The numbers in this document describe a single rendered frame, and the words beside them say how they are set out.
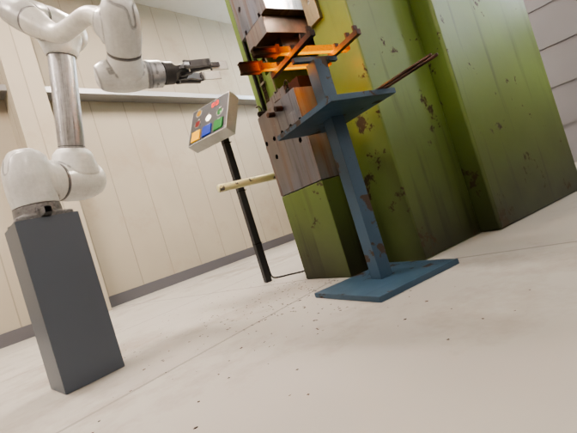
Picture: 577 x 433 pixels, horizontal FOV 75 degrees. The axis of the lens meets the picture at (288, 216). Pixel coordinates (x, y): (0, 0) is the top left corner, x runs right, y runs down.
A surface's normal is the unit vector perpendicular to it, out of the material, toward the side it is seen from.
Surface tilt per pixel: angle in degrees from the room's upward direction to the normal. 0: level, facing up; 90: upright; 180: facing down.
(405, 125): 90
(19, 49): 90
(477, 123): 90
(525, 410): 0
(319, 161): 90
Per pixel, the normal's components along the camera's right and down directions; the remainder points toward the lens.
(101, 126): 0.69, -0.22
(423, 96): 0.50, -0.16
